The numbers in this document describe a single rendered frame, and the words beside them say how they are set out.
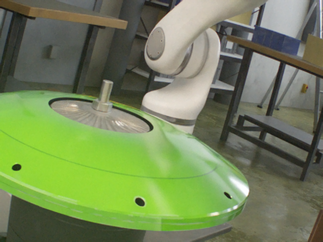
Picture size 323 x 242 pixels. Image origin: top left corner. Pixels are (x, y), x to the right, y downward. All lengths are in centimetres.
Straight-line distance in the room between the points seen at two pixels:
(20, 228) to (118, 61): 560
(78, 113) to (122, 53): 558
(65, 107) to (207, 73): 42
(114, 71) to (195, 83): 520
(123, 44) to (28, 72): 107
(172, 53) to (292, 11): 778
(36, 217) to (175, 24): 45
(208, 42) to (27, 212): 49
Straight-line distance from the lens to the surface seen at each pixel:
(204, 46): 91
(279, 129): 536
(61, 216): 51
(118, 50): 610
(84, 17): 340
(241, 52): 744
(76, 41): 611
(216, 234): 101
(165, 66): 90
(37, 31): 583
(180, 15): 87
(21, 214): 54
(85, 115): 53
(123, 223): 42
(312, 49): 525
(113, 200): 42
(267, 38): 543
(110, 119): 54
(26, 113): 51
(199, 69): 92
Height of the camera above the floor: 122
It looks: 13 degrees down
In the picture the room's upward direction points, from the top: 15 degrees clockwise
